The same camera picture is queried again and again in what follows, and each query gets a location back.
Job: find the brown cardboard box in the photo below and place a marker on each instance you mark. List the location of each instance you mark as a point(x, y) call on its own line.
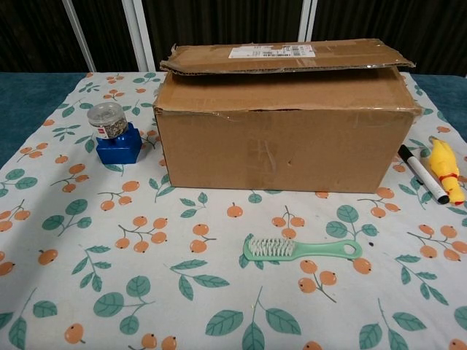
point(273, 146)

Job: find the green plastic brush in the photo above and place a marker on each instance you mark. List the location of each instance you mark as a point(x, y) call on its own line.
point(321, 251)

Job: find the clear jar of seeds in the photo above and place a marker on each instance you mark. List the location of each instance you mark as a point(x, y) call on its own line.
point(107, 120)

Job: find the fruit and leaf print tablecloth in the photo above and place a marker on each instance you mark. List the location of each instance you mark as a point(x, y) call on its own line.
point(146, 291)

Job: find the black pleated curtain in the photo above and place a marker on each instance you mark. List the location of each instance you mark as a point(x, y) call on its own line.
point(219, 22)

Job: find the black and white marker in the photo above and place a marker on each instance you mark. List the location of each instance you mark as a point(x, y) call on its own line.
point(419, 171)

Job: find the yellow rubber chicken toy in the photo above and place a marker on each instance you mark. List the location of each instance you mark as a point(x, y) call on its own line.
point(443, 160)

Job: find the teal table cover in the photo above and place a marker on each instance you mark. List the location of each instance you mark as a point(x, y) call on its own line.
point(22, 102)

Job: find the white frame post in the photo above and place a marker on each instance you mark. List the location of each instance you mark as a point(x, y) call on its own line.
point(138, 36)
point(306, 22)

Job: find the slim grey frame post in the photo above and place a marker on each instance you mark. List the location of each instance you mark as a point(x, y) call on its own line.
point(78, 36)

